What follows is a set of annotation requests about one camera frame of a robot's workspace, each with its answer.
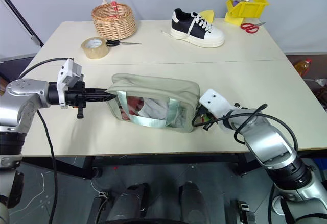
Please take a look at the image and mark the brown packing tape roll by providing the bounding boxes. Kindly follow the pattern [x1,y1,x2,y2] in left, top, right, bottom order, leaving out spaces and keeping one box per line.
[81,36,111,60]

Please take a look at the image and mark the red handled scissors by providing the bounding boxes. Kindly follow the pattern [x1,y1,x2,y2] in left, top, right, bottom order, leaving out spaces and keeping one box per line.
[240,21,267,34]

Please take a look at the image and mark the dark rounded shape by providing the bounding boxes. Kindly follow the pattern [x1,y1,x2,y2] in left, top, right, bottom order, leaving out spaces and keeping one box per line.
[105,182,151,224]

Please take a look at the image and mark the black tripod leg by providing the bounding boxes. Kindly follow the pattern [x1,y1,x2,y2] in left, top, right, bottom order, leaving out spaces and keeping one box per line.
[0,0,44,48]

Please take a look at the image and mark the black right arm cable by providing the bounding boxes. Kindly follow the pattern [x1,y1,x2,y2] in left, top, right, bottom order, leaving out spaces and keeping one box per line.
[191,103,299,154]

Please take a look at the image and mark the yellow plastic storage bin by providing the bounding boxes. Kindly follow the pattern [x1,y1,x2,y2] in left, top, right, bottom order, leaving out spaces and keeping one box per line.
[224,0,270,29]

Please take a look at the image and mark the black metal table frame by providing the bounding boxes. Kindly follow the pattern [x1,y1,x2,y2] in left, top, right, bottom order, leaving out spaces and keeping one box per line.
[22,148,327,180]

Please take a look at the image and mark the black and white sneaker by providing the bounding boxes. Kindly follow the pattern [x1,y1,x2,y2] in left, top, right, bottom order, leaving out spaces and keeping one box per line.
[161,8,226,48]

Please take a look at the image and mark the orange oil bottle red cap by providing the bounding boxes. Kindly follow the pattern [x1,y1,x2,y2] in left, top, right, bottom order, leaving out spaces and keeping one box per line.
[293,58,313,77]

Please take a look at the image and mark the beige zip pouch bag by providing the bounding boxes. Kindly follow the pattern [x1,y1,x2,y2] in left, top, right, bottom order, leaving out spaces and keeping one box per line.
[105,73,201,134]

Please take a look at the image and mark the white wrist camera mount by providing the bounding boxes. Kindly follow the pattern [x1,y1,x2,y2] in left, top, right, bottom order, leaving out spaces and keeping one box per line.
[56,58,83,109]
[199,88,240,134]

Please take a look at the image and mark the woven wicker basket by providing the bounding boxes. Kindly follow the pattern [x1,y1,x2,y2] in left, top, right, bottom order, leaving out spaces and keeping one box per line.
[91,1,137,41]

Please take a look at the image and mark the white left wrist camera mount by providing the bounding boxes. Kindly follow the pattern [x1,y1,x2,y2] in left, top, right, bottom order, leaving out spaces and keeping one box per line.
[56,58,83,109]

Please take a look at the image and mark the yellow wedge sponge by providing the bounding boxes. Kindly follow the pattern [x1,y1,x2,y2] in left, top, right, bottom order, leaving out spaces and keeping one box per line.
[198,9,216,23]

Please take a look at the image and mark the green plush keychain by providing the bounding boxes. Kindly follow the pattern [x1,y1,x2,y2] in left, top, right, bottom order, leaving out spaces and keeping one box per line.
[200,112,215,124]

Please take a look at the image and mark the black handled scissors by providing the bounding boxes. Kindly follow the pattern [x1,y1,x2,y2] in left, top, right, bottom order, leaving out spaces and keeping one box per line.
[105,39,143,48]

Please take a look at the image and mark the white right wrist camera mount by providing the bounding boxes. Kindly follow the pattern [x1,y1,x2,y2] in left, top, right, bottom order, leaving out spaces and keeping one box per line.
[199,88,240,134]

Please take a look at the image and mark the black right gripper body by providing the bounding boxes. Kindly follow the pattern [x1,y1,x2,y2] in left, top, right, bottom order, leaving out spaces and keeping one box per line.
[197,106,219,132]

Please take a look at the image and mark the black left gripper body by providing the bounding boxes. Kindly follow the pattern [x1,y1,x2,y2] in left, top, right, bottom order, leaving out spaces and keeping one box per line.
[64,79,87,119]

